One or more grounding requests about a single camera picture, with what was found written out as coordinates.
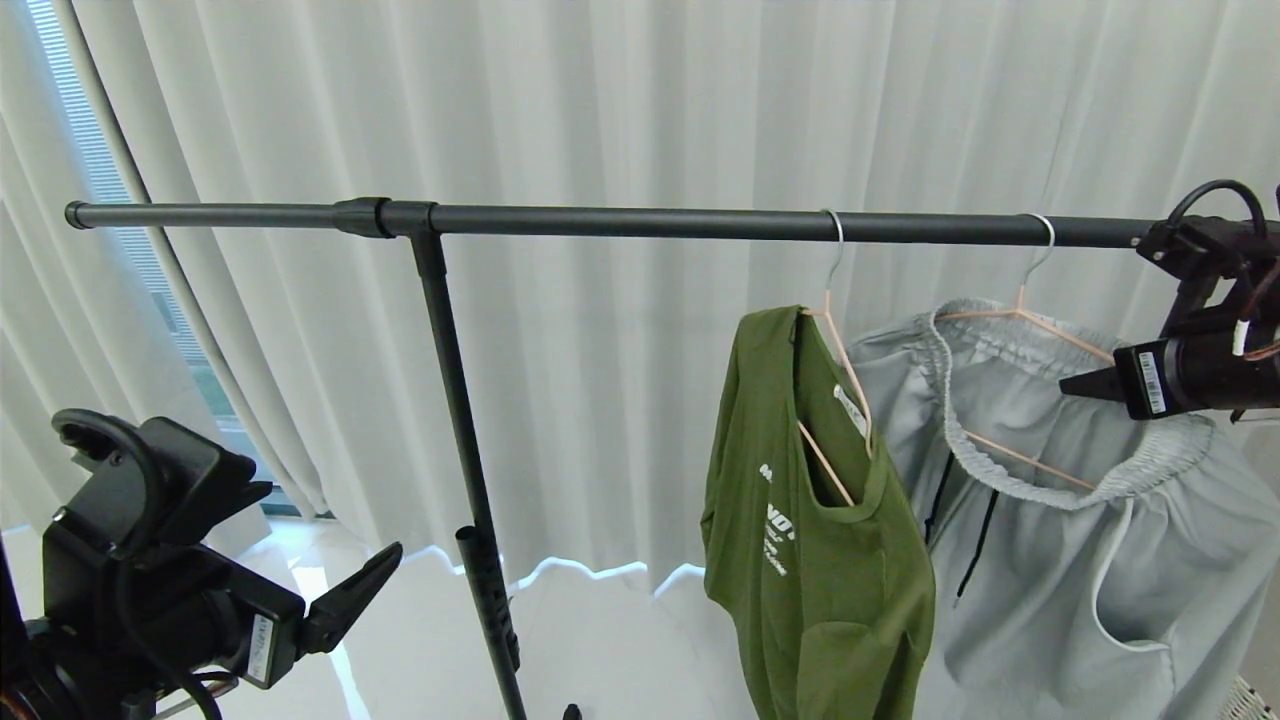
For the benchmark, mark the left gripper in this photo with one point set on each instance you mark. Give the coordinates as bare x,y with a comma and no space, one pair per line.
265,640

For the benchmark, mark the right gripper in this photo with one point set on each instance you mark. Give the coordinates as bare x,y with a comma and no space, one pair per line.
1200,370

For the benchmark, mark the pink clothes hanger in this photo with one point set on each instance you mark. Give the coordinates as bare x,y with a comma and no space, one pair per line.
828,300
1020,300

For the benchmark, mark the pale grey shorts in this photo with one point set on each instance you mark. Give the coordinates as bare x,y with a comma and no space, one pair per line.
1050,600

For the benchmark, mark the green printed shirt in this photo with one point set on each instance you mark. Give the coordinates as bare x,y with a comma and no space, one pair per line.
830,600

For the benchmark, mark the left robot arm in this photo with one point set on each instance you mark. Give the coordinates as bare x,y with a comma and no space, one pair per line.
20,690

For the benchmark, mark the white laundry basket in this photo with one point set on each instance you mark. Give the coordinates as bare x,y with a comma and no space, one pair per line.
1255,705

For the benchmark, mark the black clothes rack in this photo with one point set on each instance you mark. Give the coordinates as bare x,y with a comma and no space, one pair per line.
650,222

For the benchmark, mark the white curtain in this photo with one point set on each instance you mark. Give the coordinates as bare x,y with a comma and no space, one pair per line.
620,100
60,330

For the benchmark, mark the window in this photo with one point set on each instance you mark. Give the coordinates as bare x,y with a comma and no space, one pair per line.
90,130

